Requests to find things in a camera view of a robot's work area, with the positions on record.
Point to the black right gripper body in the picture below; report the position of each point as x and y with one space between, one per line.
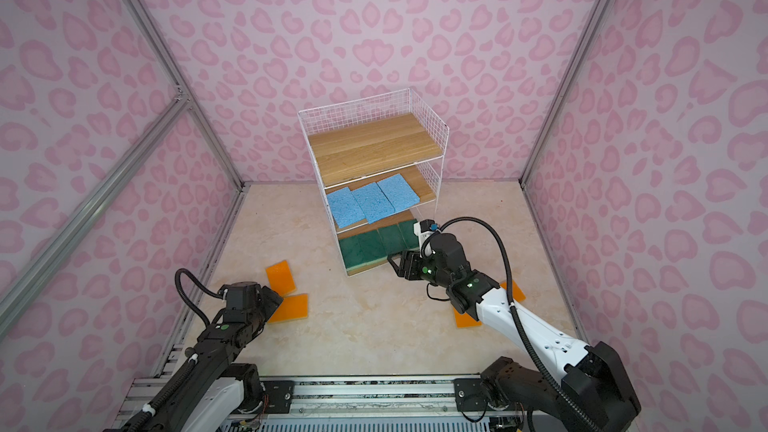
431 272

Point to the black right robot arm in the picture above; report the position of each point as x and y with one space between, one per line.
540 336

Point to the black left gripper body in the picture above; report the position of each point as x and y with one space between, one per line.
266 307

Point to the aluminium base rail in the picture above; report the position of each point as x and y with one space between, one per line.
387 397

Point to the orange sponge lower left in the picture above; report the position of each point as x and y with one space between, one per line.
294 307

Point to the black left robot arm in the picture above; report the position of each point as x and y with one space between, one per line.
198 366

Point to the green sponge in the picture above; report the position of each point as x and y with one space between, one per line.
351 252
410 233
392 239
372 246

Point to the orange sponge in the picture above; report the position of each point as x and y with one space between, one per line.
294 307
464 320
280 278
517 294

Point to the orange sponge upper left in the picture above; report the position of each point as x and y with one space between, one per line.
280 278

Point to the white wire wooden shelf rack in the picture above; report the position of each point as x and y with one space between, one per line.
378 163

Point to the blue sponge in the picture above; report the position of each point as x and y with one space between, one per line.
344 208
399 193
373 203

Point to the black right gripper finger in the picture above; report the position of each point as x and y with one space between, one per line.
403 258
409 272

